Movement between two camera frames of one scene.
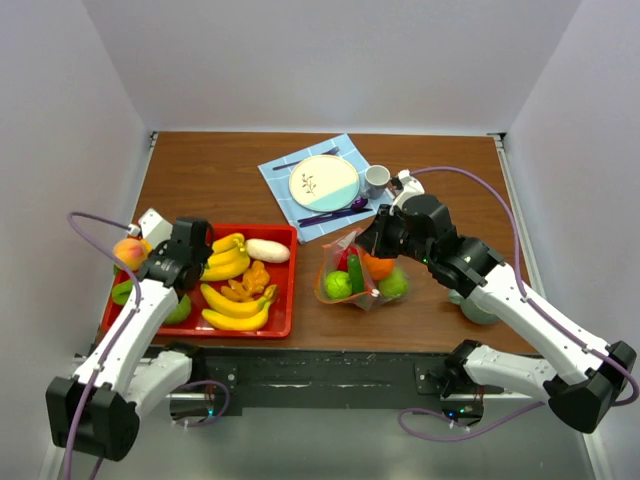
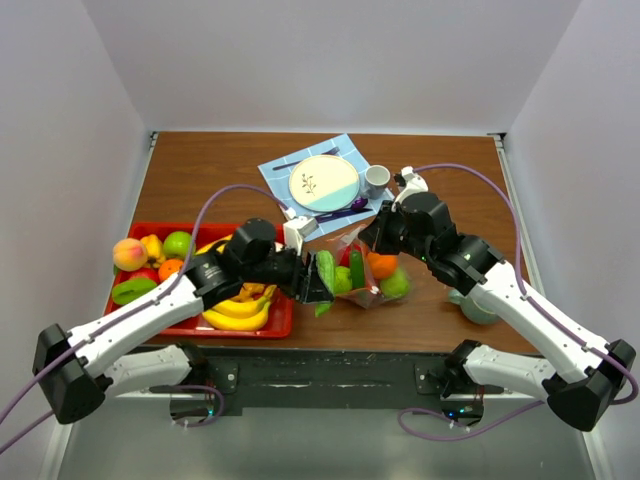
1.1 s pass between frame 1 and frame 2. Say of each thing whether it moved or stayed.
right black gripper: stayed
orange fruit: stayed
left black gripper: moved
